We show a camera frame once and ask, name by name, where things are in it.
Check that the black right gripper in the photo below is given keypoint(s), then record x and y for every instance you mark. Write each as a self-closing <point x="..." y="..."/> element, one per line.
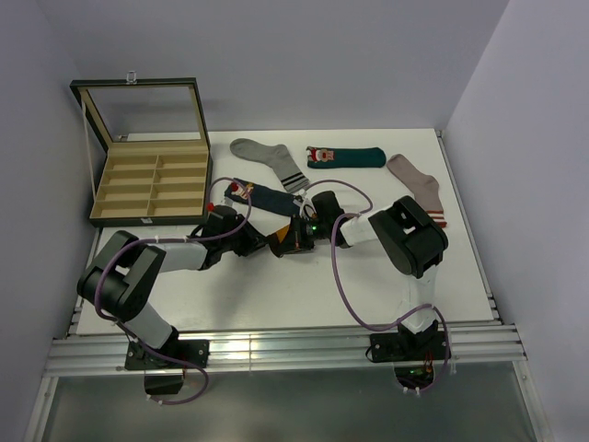
<point x="295" y="240"/>

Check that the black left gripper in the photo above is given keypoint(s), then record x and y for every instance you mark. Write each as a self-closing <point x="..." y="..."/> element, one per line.
<point x="254" y="240"/>

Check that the mustard yellow sock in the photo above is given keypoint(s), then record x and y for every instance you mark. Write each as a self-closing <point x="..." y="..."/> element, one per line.
<point x="280" y="238"/>

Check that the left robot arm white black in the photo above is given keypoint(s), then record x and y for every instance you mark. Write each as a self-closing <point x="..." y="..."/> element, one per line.
<point x="119" y="280"/>

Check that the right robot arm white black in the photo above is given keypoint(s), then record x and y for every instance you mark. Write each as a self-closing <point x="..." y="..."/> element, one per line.
<point x="411" y="239"/>

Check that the navy santa sock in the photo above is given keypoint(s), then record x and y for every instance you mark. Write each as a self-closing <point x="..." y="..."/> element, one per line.
<point x="264" y="198"/>

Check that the grey striped sock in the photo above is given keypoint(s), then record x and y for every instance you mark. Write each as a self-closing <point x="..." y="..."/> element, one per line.
<point x="276" y="157"/>

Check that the dark green reindeer sock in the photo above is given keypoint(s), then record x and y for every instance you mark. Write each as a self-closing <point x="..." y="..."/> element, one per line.
<point x="345" y="158"/>

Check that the black compartment box beige lining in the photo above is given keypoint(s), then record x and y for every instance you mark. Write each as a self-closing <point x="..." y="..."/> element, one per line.
<point x="158" y="162"/>

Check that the taupe sock red cuff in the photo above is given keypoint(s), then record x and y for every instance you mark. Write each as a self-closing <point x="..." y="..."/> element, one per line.
<point x="424" y="187"/>

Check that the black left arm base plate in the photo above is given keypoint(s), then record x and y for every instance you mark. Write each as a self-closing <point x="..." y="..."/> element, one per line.
<point x="194" y="352"/>

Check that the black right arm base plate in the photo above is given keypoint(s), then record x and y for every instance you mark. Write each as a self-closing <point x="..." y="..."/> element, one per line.
<point x="407" y="347"/>

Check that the aluminium rail frame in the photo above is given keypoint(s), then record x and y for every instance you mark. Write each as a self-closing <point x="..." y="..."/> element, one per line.
<point x="287" y="359"/>

